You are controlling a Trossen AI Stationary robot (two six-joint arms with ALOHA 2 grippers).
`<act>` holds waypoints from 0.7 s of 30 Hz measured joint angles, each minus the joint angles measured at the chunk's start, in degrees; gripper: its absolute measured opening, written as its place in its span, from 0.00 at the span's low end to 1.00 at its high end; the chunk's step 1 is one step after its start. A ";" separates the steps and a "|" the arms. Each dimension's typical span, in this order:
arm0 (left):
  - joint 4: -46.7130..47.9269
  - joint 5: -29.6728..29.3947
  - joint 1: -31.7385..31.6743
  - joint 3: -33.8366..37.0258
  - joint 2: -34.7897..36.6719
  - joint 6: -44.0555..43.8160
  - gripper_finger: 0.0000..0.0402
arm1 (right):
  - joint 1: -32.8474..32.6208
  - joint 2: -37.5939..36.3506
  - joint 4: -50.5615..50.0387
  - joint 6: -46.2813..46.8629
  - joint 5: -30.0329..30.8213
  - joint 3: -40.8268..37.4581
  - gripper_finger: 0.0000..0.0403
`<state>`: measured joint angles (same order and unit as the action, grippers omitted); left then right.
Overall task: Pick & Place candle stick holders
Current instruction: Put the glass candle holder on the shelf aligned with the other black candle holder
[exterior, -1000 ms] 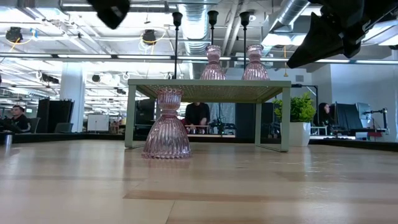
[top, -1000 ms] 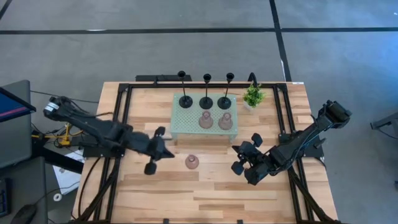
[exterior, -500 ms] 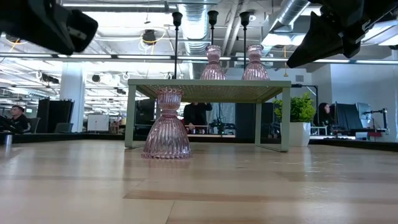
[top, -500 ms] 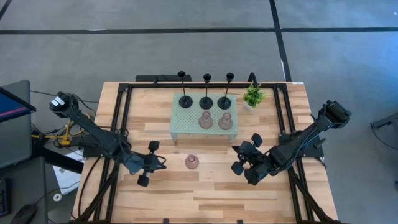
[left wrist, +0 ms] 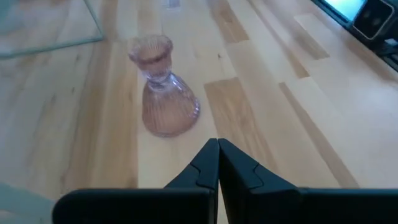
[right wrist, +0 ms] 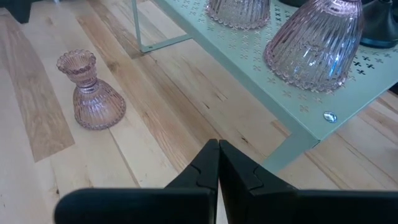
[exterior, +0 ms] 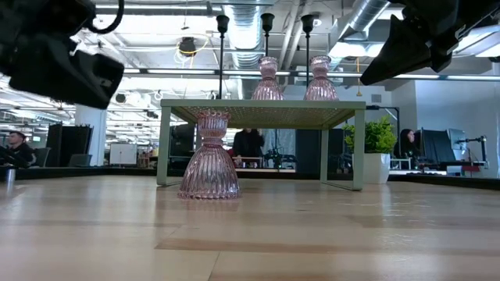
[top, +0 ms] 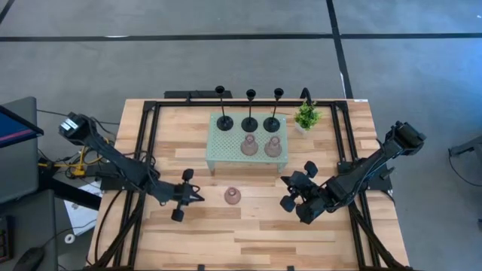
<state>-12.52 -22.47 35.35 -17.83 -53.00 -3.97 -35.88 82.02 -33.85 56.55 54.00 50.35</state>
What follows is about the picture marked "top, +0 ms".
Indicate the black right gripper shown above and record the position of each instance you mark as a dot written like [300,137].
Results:
[310,192]

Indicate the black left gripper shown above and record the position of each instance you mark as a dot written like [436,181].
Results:
[175,192]

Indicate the pink ribbed glass candle holder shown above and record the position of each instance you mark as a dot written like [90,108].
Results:
[249,146]
[232,196]
[273,147]

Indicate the tall black candlestick holder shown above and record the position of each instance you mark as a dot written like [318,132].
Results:
[271,125]
[249,124]
[224,123]

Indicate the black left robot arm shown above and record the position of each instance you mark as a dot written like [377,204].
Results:
[113,158]

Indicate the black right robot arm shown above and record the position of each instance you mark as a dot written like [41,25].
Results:
[361,173]

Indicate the green perforated metal shelf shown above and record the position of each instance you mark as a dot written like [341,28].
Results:
[226,150]

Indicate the small green plant white pot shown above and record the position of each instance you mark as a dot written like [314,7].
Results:
[307,116]

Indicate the black curved pole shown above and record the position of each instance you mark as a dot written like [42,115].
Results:
[305,90]

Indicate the black flat plate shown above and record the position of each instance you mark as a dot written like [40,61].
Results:
[177,94]

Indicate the white paper sheet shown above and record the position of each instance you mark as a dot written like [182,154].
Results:
[81,218]

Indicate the black stand beam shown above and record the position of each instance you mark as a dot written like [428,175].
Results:
[71,193]

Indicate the white tape roll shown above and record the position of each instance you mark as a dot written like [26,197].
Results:
[65,238]

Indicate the grey side desk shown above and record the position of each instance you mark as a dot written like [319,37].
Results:
[26,226]

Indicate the black computer mouse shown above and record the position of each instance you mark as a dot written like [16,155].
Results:
[28,259]

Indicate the dark blue laptop screen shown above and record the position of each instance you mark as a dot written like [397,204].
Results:
[15,128]

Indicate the black keyboard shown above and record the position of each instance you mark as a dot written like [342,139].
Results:
[4,241]

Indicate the black metal table frame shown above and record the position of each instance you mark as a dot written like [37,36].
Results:
[244,103]

